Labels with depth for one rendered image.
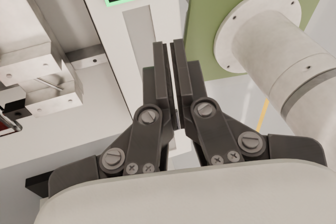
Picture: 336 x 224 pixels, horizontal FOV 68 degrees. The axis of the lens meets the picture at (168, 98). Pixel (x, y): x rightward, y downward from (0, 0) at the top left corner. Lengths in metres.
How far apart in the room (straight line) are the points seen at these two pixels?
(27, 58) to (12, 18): 0.05
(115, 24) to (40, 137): 0.44
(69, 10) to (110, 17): 0.16
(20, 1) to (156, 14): 0.17
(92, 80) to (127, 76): 0.20
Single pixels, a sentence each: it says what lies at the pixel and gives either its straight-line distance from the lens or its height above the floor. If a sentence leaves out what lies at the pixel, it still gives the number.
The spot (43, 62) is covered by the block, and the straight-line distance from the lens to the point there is 0.38.
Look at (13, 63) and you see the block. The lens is 0.39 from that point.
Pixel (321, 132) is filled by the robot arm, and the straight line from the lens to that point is 0.39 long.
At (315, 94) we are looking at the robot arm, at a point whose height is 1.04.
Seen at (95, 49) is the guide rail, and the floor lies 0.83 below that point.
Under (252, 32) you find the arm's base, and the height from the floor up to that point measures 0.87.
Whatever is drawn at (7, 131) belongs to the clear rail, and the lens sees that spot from 0.51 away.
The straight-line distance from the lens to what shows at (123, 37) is 0.29.
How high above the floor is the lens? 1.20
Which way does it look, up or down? 39 degrees down
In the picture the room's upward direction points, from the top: 160 degrees clockwise
